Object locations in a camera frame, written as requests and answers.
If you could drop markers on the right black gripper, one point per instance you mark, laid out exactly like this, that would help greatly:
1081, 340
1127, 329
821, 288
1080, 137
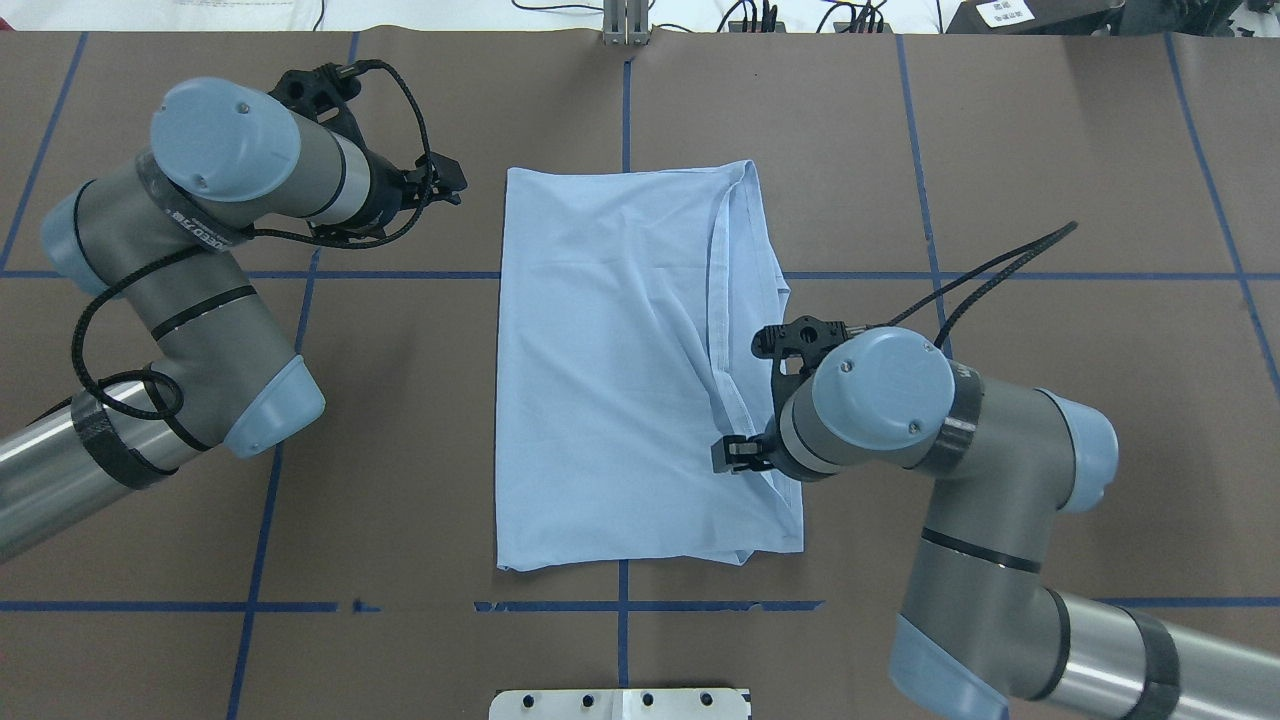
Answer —
771, 451

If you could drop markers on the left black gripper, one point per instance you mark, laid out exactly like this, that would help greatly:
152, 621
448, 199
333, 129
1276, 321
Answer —
387, 197

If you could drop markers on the light blue t-shirt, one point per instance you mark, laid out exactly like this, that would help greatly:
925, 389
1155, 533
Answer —
628, 303

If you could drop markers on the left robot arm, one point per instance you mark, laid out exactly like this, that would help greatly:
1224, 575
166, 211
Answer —
176, 352

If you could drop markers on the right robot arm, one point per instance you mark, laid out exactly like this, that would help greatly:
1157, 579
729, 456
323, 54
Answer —
977, 627

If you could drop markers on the black box with label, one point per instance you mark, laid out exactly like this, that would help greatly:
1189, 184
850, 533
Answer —
1047, 18

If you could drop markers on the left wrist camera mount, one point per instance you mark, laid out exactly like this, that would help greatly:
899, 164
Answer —
322, 95

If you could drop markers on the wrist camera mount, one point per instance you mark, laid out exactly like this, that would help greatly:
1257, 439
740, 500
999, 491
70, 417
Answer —
795, 350
322, 95

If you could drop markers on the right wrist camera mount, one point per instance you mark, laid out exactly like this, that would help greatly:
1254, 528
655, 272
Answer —
795, 350

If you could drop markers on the aluminium frame post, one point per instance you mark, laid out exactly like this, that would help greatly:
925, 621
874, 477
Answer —
626, 23

